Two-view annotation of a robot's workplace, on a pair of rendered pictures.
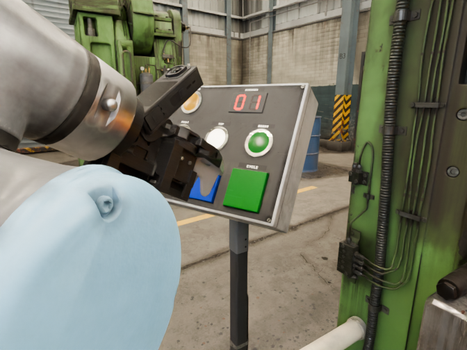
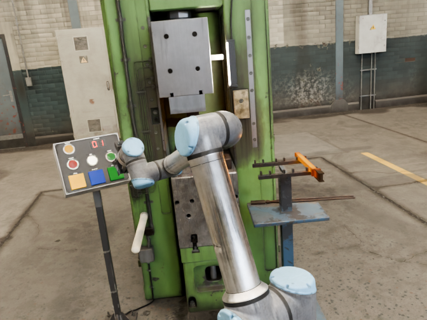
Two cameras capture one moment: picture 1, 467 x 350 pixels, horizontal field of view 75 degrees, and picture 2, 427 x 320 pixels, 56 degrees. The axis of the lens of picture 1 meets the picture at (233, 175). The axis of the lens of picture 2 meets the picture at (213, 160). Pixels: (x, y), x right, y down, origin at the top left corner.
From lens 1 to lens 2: 1.81 m
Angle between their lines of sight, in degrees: 58
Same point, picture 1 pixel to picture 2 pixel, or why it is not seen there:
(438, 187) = (155, 154)
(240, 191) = (115, 174)
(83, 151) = not seen: hidden behind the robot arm
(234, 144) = (101, 159)
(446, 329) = (176, 182)
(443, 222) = not seen: hidden behind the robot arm
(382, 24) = (124, 107)
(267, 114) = (108, 146)
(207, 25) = not seen: outside the picture
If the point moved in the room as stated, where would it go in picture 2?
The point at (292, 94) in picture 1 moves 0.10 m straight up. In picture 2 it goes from (114, 137) to (110, 119)
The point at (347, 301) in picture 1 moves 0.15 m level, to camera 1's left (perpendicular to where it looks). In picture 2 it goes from (137, 209) to (121, 218)
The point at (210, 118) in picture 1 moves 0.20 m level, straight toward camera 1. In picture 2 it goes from (84, 153) to (114, 154)
